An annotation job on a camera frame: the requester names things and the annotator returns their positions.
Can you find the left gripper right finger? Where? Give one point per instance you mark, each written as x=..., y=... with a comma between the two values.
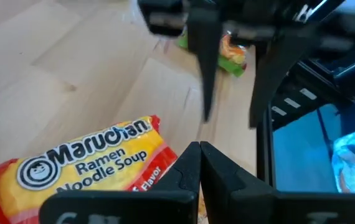
x=243, y=205

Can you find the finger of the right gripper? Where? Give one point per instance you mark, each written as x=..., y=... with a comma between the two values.
x=274, y=68
x=207, y=46

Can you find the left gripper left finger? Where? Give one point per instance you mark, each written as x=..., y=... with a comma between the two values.
x=165, y=205

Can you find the green pink shrimp ramen pack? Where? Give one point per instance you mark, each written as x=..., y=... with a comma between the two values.
x=230, y=59

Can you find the red beef ramen pack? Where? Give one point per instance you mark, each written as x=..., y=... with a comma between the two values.
x=87, y=165

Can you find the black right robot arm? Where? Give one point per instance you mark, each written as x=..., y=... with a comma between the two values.
x=336, y=71

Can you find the black aluminium table frame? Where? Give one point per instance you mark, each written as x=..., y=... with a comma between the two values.
x=264, y=155

